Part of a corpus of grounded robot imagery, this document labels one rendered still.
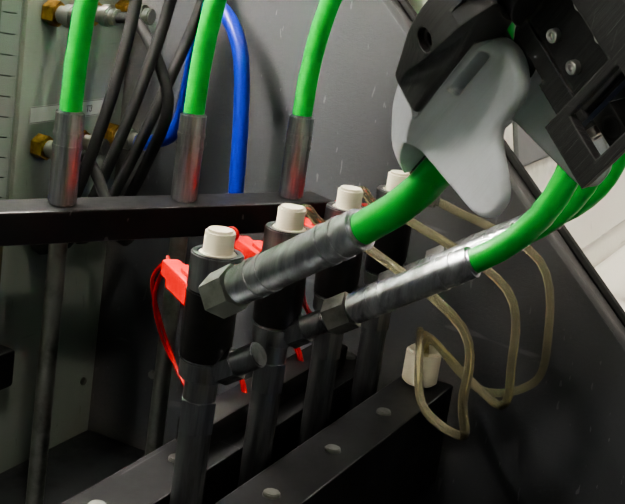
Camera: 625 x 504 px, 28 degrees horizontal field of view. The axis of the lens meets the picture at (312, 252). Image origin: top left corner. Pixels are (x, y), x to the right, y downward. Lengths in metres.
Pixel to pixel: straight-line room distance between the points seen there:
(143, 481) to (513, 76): 0.39
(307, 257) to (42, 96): 0.47
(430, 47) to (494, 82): 0.02
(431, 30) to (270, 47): 0.58
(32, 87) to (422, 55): 0.57
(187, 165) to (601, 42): 0.50
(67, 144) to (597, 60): 0.46
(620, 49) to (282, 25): 0.63
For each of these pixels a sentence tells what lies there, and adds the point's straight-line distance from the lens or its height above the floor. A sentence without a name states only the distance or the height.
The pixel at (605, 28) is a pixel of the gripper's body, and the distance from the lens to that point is 0.37.
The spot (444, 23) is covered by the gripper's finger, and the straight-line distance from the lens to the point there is 0.40.
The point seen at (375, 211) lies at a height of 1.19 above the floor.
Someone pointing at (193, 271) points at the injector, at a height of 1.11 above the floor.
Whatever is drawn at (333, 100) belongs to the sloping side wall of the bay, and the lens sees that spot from 0.96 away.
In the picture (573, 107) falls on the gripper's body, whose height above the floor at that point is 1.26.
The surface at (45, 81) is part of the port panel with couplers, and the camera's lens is 0.96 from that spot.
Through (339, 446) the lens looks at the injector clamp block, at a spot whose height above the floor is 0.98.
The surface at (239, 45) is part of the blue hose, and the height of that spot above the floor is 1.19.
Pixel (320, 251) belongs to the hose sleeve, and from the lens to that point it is 0.52.
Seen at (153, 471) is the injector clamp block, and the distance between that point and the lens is 0.73.
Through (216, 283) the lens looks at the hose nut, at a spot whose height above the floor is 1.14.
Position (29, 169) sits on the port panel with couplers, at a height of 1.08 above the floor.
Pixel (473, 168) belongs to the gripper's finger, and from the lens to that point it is 0.44.
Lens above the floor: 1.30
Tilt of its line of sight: 15 degrees down
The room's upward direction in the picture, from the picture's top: 8 degrees clockwise
